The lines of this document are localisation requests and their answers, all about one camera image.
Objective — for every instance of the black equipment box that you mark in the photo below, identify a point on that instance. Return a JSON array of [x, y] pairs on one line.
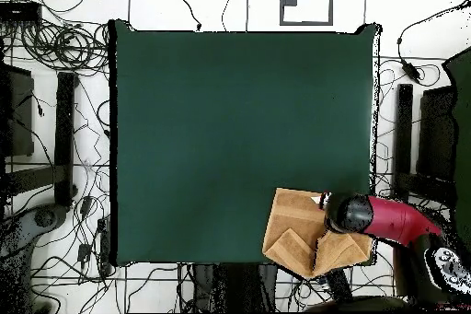
[[18, 115], [438, 133]]

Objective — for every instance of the dark green table cloth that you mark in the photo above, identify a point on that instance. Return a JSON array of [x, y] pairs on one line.
[[220, 126]]

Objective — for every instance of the dark wheeled stand base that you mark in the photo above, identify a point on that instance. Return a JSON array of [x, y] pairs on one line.
[[44, 218]]

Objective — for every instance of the grey rectangular frame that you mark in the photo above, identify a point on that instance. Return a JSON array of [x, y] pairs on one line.
[[305, 23]]

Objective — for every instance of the tan terry towel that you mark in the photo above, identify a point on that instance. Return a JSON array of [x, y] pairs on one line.
[[294, 225]]

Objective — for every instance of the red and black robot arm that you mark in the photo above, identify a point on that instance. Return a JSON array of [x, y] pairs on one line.
[[390, 220]]

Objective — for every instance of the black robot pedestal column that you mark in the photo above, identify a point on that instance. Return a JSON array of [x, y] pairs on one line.
[[235, 284]]

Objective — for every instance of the green cloth beside table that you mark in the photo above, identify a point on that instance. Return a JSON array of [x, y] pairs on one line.
[[464, 126]]

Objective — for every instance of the flat black switch box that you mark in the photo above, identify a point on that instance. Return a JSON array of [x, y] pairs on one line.
[[20, 12]]

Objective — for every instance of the black power strip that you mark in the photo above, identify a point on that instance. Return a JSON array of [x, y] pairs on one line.
[[340, 286]]

